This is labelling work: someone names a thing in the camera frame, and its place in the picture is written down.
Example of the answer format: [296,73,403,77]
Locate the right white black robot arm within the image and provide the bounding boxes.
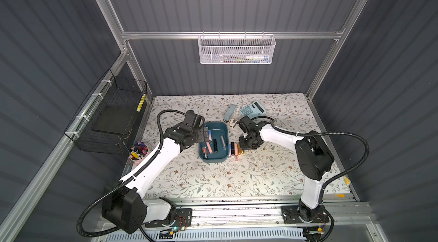
[237,116,334,223]

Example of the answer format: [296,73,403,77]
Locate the teal plastic storage box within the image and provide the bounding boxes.
[198,122,230,163]

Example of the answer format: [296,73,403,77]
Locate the light blue calculator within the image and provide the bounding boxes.
[240,101,266,118]

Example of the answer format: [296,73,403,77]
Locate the silver clear lipstick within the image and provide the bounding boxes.
[220,135,227,150]

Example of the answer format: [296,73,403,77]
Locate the white wire mesh basket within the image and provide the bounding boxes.
[197,33,276,65]

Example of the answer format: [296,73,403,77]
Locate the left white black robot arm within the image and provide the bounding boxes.
[102,109,205,234]

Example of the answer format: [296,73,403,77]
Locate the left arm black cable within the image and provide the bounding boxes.
[76,109,187,238]

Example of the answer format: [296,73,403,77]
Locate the black wire mesh basket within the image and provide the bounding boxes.
[65,71,148,155]

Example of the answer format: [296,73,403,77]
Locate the dark red black lipstick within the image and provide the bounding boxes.
[202,146,208,159]

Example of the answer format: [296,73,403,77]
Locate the pink pen holder cup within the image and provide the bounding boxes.
[128,141,149,166]

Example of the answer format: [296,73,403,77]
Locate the pink lip gloss tube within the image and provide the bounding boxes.
[205,141,213,154]

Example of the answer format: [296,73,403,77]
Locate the pens in white basket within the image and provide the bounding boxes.
[219,55,271,64]

